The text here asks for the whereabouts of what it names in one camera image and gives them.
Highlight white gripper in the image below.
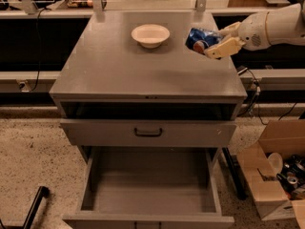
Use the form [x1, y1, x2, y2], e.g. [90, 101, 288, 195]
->
[204, 11, 271, 59]

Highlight blue pepsi can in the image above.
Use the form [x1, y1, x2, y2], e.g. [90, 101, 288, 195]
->
[185, 28, 223, 54]

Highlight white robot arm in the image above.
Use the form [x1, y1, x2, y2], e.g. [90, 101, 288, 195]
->
[204, 4, 305, 59]

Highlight grey drawer cabinet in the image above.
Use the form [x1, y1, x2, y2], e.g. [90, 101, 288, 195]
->
[49, 10, 248, 229]

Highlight grey top drawer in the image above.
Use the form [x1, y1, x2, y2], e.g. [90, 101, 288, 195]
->
[61, 119, 236, 148]

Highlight open grey middle drawer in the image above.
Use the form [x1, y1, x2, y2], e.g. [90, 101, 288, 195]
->
[63, 148, 234, 229]

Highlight white bowl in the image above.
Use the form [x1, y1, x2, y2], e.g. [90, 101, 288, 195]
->
[132, 24, 170, 49]

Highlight cardboard box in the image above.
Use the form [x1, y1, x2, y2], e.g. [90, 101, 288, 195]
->
[237, 119, 305, 229]

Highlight clear plastic cup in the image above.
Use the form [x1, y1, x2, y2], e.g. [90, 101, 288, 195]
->
[267, 153, 283, 174]

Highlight cans in box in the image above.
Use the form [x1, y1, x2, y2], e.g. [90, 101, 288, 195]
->
[276, 155, 305, 200]

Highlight black metal leg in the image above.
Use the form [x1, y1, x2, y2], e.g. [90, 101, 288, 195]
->
[222, 147, 247, 200]

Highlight black bar lower left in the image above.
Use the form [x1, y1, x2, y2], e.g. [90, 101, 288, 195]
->
[22, 186, 50, 229]

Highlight black cables right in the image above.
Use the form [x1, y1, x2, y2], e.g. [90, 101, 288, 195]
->
[237, 66, 299, 126]

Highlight black drawer handle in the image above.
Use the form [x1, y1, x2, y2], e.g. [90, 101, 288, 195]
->
[133, 128, 163, 137]

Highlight black hanging cable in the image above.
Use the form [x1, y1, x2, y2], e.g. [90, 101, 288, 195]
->
[29, 7, 49, 93]

